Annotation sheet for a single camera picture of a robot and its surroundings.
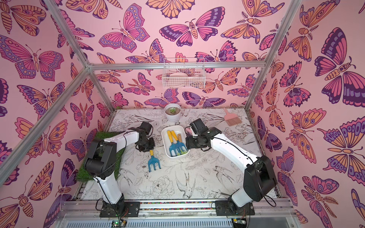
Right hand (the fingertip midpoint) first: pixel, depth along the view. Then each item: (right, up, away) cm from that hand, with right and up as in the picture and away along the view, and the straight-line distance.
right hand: (188, 145), depth 83 cm
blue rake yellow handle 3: (-10, -3, +14) cm, 17 cm away
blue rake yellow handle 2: (-6, -2, +14) cm, 15 cm away
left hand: (-23, -4, +14) cm, 27 cm away
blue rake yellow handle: (-23, -12, +9) cm, 27 cm away
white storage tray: (-9, +2, +17) cm, 19 cm away
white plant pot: (-11, +20, +23) cm, 32 cm away
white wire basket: (-3, +46, +11) cm, 47 cm away
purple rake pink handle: (+1, +7, +20) cm, 21 cm away
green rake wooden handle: (-6, +2, +17) cm, 18 cm away
